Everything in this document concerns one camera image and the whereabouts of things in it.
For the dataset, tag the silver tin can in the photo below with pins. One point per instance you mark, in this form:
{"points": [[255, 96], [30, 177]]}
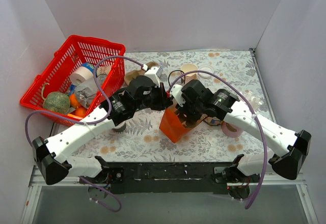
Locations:
{"points": [[101, 77]]}

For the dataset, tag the toilet paper roll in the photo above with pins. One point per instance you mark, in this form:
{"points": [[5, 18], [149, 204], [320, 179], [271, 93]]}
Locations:
{"points": [[80, 75]]}

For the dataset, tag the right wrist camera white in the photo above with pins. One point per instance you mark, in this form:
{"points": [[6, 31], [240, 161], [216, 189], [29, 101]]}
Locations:
{"points": [[176, 93]]}

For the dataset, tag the single cardboard cup carrier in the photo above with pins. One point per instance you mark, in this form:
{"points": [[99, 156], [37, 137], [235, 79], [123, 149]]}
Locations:
{"points": [[186, 121]]}

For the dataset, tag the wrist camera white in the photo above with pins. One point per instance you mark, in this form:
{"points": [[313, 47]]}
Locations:
{"points": [[176, 93], [153, 73]]}

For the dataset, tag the grey crumpled paper bag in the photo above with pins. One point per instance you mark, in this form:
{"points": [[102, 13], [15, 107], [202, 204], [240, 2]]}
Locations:
{"points": [[86, 92]]}

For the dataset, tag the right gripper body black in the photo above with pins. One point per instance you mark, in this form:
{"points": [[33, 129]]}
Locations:
{"points": [[185, 113]]}

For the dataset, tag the pink cup holder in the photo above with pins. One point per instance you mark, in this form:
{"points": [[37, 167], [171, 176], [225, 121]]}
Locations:
{"points": [[231, 130]]}

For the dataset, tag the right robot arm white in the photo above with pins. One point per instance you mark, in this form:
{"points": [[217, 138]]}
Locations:
{"points": [[286, 149]]}

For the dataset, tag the beige printed pouch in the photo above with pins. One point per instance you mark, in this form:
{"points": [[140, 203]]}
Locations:
{"points": [[103, 70]]}

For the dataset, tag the cardboard cup carrier stack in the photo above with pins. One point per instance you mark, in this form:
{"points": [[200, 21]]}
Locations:
{"points": [[134, 73]]}

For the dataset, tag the green netted melon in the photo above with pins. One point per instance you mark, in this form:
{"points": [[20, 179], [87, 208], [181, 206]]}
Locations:
{"points": [[57, 102]]}

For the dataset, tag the floral table mat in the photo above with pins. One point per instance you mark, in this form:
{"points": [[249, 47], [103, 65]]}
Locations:
{"points": [[142, 139]]}

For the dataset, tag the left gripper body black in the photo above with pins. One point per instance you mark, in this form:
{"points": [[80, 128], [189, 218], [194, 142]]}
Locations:
{"points": [[163, 95]]}

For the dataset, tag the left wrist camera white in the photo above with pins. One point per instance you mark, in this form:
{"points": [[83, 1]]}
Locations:
{"points": [[153, 73]]}

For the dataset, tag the orange paper bag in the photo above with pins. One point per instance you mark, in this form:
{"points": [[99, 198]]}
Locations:
{"points": [[170, 124]]}

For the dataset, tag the orange fruit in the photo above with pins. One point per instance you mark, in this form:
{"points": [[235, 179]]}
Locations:
{"points": [[74, 102], [80, 112]]}

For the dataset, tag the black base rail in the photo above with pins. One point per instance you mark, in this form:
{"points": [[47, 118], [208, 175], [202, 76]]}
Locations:
{"points": [[163, 177]]}

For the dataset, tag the stack of paper cups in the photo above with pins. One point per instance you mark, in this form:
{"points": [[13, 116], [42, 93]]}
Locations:
{"points": [[188, 68]]}

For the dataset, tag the napkin filled paper tub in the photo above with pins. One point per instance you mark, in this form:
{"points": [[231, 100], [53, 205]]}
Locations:
{"points": [[213, 121]]}

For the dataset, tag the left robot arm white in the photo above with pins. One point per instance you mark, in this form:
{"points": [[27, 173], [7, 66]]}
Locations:
{"points": [[53, 155]]}

